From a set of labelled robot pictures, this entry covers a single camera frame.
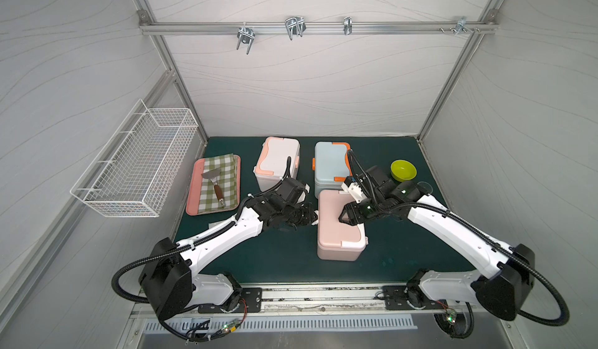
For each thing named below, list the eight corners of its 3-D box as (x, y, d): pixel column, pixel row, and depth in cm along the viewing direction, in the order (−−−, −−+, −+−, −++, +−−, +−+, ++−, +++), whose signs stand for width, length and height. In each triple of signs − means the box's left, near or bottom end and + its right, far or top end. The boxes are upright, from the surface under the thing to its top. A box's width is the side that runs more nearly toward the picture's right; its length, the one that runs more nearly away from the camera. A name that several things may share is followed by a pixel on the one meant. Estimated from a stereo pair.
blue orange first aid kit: (313, 200, 99) (314, 181, 87) (312, 162, 112) (313, 141, 101) (349, 201, 99) (355, 181, 87) (344, 162, 113) (348, 141, 101)
